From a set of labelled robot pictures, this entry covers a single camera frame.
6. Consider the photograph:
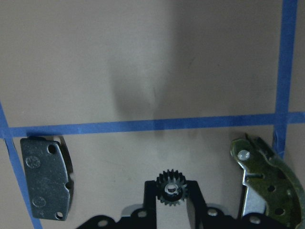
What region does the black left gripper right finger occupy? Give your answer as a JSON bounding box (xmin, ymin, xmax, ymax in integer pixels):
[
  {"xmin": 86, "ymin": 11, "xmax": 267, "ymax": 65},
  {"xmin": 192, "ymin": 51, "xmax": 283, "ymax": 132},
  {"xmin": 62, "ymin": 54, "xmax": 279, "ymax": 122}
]
[{"xmin": 187, "ymin": 181, "xmax": 269, "ymax": 229}]

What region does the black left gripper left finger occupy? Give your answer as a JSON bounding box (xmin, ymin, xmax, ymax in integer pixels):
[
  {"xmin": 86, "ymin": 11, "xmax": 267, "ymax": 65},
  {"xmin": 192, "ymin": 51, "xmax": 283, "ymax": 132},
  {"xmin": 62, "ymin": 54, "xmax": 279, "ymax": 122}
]
[{"xmin": 78, "ymin": 181, "xmax": 157, "ymax": 229}]

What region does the black bearing gear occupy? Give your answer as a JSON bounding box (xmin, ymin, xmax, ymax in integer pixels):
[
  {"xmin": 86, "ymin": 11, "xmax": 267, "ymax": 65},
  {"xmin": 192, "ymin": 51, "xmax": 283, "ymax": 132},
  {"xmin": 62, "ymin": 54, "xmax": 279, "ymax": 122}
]
[{"xmin": 156, "ymin": 169, "xmax": 189, "ymax": 206}]

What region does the green brake shoe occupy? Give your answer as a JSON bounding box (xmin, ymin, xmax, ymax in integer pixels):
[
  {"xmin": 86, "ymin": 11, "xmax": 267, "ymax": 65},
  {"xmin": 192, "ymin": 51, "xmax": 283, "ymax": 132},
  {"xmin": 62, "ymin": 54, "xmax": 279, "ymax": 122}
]
[{"xmin": 230, "ymin": 135, "xmax": 305, "ymax": 229}]

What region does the black brake pad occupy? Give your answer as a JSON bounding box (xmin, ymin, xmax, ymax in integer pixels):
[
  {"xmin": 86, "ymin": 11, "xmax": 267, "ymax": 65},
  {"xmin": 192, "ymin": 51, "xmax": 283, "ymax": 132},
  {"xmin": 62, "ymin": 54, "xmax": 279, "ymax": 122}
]
[{"xmin": 20, "ymin": 136, "xmax": 74, "ymax": 221}]

